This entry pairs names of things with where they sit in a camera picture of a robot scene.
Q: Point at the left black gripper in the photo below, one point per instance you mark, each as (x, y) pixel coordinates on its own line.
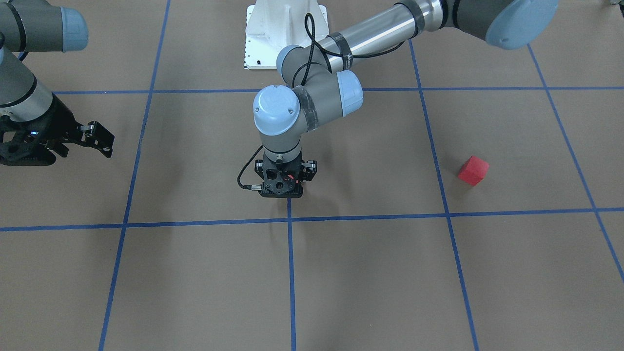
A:
(310, 171)

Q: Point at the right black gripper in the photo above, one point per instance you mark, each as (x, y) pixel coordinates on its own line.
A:
(58, 118)

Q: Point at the red block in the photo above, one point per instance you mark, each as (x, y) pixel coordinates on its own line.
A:
(473, 171)

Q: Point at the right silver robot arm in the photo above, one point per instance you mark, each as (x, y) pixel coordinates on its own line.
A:
(34, 26)

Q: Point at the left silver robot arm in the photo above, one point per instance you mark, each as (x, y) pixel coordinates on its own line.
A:
(320, 86)

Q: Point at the white camera post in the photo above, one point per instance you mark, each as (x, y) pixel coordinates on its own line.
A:
(272, 25)

